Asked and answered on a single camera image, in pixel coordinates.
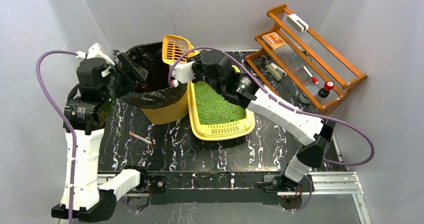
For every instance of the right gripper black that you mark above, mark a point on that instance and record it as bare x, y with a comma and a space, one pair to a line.
197, 68

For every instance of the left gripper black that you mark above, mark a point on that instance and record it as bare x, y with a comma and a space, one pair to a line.
129, 68

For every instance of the black trash bag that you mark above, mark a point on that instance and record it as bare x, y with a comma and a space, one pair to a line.
155, 92

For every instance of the orange litter scoop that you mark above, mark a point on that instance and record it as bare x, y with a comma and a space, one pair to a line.
173, 47

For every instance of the yellow trash bin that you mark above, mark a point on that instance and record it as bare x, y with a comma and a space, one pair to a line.
168, 113

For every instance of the yellow litter box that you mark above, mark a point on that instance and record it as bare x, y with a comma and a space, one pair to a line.
217, 132

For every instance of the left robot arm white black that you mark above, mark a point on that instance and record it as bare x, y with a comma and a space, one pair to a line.
84, 198

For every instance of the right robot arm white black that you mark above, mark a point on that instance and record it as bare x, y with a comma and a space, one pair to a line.
242, 89

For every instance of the green cat litter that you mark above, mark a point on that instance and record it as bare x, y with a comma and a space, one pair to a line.
213, 109

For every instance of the white marker pen on table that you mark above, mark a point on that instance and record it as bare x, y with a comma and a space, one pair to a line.
141, 138

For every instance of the grey white stapler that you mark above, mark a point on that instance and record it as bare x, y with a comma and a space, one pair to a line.
277, 72

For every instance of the orange card packet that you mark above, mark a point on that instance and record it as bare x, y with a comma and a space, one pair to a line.
274, 40

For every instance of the wooden shelf rack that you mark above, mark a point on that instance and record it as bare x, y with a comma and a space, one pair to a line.
311, 50

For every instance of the small blue white jar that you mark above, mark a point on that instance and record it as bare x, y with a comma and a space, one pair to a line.
304, 99

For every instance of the red capped marker on shelf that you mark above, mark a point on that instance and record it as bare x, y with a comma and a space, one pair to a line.
312, 77

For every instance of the red black stamp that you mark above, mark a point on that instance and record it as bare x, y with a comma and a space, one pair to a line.
325, 91

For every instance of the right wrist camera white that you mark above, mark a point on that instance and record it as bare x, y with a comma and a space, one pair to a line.
182, 73

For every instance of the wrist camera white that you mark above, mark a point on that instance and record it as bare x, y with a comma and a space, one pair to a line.
182, 73
95, 51

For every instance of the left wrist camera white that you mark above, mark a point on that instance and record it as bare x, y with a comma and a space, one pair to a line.
95, 51

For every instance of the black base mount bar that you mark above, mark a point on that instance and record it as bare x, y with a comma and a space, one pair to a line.
269, 188

